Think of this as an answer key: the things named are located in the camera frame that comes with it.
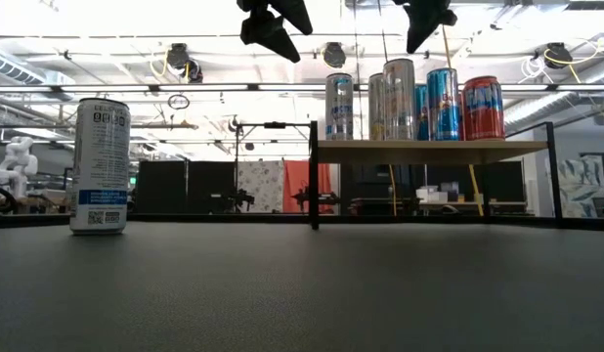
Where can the wooden shelf black frame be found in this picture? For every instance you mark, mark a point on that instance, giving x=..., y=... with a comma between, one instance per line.
x=429, y=152

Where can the black table frame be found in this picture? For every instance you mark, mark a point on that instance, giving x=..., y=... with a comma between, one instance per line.
x=214, y=218

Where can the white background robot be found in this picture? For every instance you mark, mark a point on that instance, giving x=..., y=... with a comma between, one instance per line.
x=18, y=163

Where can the white Celsius can blue band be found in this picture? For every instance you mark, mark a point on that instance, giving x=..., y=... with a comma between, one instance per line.
x=100, y=166

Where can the black partition panel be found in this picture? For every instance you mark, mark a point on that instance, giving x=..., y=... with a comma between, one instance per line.
x=209, y=181

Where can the silver-lid can blue tab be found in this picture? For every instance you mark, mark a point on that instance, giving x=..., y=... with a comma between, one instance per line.
x=444, y=112

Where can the white floral cloth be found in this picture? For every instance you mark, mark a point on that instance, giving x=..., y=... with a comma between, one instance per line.
x=263, y=181

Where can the long ceiling light strip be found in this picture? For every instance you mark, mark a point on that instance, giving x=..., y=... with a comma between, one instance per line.
x=204, y=88

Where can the white boxes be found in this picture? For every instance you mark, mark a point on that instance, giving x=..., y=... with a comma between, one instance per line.
x=431, y=195

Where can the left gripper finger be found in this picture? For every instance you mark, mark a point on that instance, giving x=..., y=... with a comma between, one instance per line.
x=270, y=34
x=294, y=14

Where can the black background rig frame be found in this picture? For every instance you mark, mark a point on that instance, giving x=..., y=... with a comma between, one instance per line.
x=275, y=125

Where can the leaf-patterned cloth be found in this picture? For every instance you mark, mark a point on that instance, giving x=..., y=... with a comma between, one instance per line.
x=580, y=186

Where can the grey slim can black lid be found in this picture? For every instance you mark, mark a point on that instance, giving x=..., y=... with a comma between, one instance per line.
x=399, y=107

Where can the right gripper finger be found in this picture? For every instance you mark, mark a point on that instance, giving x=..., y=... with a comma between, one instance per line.
x=421, y=24

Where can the orange cloth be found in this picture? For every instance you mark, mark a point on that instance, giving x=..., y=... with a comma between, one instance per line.
x=297, y=178

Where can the Celsius Arctic Vibe can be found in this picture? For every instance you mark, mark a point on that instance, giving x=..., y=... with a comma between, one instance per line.
x=338, y=112

